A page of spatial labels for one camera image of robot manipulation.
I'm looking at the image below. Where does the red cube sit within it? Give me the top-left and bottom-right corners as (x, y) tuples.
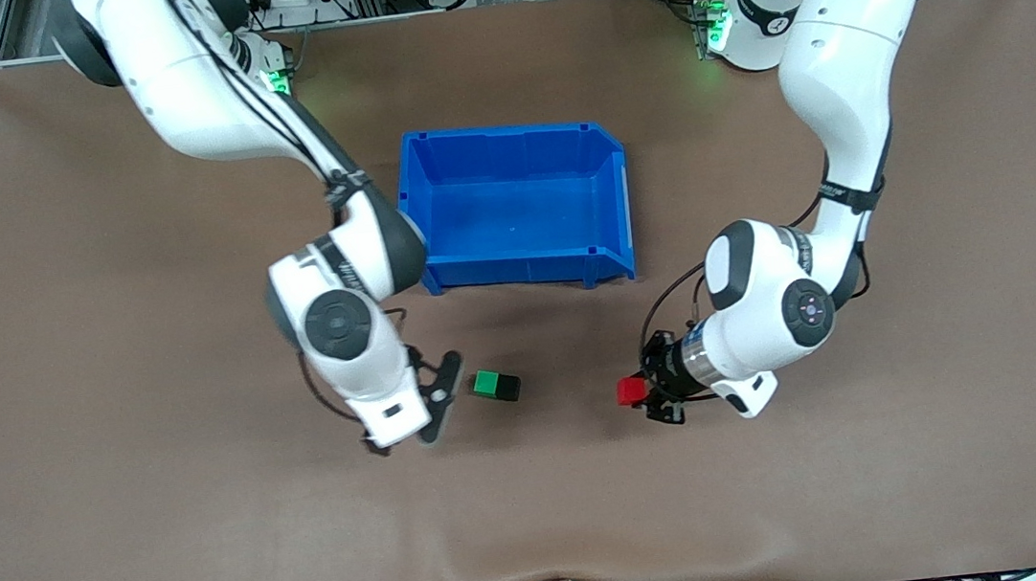
(615, 374), (651, 408)

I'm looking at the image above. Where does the brown table mat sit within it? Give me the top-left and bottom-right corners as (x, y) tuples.
(0, 0), (1036, 581)

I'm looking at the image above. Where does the blue plastic storage bin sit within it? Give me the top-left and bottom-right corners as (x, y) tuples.
(388, 108), (641, 309)

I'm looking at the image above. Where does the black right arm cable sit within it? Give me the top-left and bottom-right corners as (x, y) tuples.
(168, 0), (383, 463)

